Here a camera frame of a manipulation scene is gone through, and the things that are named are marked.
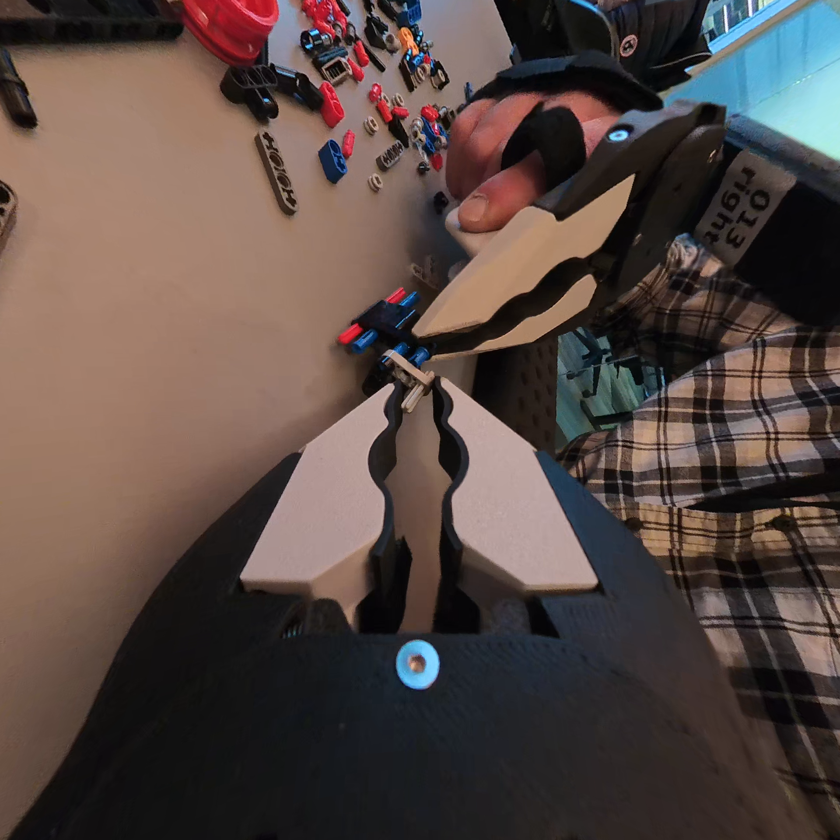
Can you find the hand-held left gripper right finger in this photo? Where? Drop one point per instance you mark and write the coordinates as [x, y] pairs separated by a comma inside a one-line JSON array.
[[518, 525]]

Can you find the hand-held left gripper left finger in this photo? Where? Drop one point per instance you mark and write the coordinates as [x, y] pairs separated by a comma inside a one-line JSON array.
[[315, 525]]

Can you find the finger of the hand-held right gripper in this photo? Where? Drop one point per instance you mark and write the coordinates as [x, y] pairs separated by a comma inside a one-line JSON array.
[[531, 325], [518, 262]]

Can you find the black blue toy brick assembly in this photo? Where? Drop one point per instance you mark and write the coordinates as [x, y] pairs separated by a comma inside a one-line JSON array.
[[380, 321]]

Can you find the person's right forearm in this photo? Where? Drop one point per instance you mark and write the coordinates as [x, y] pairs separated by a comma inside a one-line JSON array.
[[689, 295]]

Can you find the grey desk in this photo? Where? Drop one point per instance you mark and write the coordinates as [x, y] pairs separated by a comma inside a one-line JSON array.
[[131, 394]]

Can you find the person's right hand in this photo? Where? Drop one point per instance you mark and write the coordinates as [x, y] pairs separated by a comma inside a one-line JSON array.
[[479, 151]]

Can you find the black dimpled panel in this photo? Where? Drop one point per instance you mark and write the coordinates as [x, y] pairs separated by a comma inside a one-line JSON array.
[[518, 394]]

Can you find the grey angled thin liftarm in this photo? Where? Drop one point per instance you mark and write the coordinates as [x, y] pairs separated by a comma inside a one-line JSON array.
[[426, 269]]

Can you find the small black toy bush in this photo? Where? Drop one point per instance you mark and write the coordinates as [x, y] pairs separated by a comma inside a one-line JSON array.
[[439, 200]]

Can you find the red toy pin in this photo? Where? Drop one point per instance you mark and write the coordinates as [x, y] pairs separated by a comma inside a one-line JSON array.
[[348, 143]]

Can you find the small blue toy liftarm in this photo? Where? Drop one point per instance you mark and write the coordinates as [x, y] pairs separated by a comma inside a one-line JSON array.
[[333, 161]]

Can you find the person's plaid shirt torso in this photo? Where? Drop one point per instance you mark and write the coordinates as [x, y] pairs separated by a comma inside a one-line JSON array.
[[722, 590]]

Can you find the pile of small toy pins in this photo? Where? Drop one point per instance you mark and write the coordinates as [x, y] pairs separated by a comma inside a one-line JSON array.
[[394, 79]]

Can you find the small red toy liftarm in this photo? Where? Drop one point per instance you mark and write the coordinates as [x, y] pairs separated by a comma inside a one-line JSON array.
[[331, 105]]

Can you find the grey thin toy liftarm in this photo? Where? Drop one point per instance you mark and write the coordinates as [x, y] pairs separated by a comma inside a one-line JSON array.
[[277, 172]]

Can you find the black connector with pin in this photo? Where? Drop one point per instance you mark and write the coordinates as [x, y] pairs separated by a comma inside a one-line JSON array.
[[298, 85]]

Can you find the black triangular toy connector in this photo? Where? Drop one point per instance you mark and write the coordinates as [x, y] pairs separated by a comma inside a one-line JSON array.
[[246, 88]]

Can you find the large red toy wheel hub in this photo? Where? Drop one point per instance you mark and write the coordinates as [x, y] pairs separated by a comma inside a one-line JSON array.
[[229, 26]]

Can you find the grey toy part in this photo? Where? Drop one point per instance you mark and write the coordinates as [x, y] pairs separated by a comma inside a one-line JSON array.
[[6, 213]]

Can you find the black toy pin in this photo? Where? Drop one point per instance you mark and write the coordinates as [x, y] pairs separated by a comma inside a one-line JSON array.
[[16, 92]]

